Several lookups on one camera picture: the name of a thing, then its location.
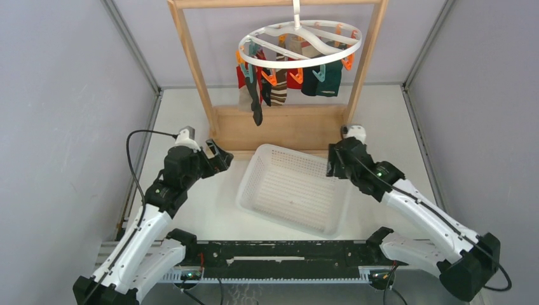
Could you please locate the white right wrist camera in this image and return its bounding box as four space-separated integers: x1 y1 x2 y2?
340 124 367 144

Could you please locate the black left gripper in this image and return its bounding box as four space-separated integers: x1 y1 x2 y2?
182 139 233 189

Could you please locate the white round clip hanger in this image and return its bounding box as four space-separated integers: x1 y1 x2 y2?
236 1 362 69

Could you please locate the red sock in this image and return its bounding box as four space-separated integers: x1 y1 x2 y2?
236 64 250 89

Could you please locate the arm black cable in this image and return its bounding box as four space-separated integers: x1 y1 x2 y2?
334 149 513 292
79 129 180 305

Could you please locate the wooden hanger stand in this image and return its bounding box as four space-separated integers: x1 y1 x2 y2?
168 1 388 156

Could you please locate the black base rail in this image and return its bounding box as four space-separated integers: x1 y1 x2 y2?
179 240 393 281

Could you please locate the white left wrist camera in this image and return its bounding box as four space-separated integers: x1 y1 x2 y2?
175 126 201 153

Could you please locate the white perforated plastic basket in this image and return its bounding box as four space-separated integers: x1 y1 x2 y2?
236 144 351 239

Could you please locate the dark green sock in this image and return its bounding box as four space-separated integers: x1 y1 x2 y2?
315 60 343 97

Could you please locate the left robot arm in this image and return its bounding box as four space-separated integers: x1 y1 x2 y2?
73 139 234 304

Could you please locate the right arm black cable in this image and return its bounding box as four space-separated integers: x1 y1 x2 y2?
334 149 513 292

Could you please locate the navy sock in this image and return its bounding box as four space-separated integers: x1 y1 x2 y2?
301 65 320 97

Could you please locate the black grey sock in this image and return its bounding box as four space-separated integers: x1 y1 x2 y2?
245 76 263 126

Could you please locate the brown striped sock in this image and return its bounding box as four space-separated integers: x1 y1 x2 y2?
270 69 287 105

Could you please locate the beige reindeer sock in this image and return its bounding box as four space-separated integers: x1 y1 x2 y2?
238 86 252 112

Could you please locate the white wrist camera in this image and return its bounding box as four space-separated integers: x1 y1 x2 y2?
175 126 201 153
340 124 367 144

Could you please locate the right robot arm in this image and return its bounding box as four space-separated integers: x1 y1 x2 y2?
326 137 501 302

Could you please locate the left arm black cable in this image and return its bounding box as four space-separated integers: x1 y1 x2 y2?
79 129 180 305

